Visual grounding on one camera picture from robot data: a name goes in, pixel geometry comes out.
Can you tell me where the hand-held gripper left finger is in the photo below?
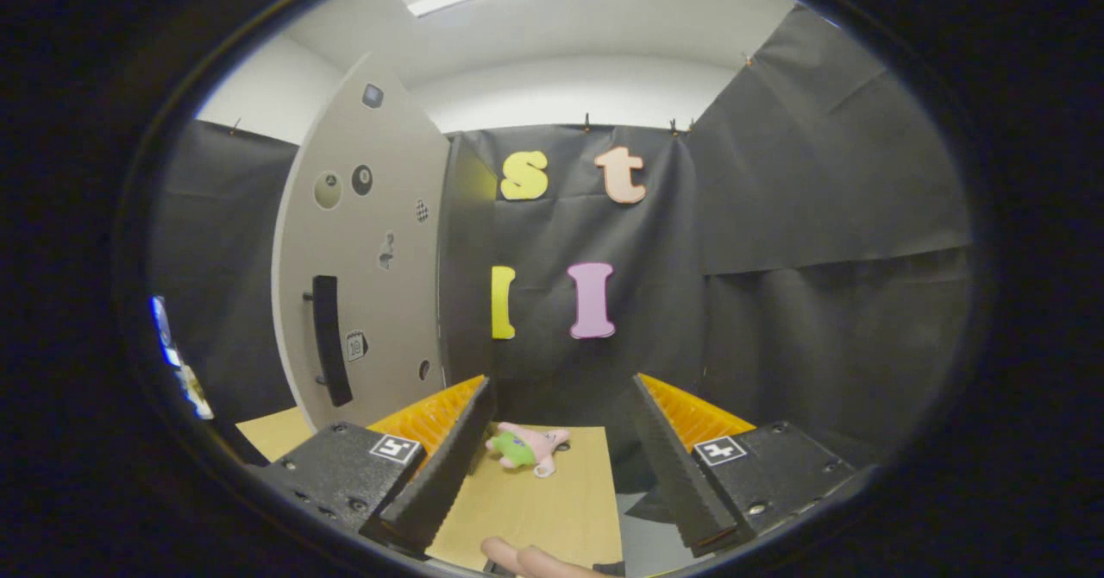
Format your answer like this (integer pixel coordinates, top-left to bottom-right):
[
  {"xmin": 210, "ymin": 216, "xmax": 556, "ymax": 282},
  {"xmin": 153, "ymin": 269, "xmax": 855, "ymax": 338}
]
[{"xmin": 250, "ymin": 375, "xmax": 499, "ymax": 555}]

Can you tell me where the beige shoe cabinet door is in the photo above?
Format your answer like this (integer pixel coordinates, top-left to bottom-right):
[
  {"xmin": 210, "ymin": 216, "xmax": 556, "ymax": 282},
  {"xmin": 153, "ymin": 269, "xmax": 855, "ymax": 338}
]
[{"xmin": 272, "ymin": 52, "xmax": 451, "ymax": 430}]

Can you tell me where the grey shoe cabinet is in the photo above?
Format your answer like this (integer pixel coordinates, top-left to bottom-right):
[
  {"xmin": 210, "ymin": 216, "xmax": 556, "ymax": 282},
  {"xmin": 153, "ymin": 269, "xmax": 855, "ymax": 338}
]
[{"xmin": 436, "ymin": 134, "xmax": 499, "ymax": 389}]

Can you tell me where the black backdrop cloth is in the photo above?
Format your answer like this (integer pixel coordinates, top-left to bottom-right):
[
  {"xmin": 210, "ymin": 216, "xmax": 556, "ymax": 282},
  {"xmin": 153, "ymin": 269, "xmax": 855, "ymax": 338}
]
[{"xmin": 147, "ymin": 4, "xmax": 975, "ymax": 493}]

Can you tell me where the black door handle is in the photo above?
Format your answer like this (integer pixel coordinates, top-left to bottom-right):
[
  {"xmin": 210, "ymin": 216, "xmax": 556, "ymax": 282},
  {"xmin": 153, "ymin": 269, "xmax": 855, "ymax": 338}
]
[{"xmin": 302, "ymin": 274, "xmax": 354, "ymax": 408}]

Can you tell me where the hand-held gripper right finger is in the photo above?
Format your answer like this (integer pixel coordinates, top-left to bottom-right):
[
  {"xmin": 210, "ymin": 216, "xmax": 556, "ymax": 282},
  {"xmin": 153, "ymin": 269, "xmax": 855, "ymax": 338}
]
[{"xmin": 632, "ymin": 372, "xmax": 863, "ymax": 557}]

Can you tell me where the pink green plush toy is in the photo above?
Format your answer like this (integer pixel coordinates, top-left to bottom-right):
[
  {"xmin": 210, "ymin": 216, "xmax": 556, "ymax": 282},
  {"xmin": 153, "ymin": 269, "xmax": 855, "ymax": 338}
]
[{"xmin": 485, "ymin": 421, "xmax": 572, "ymax": 479}]

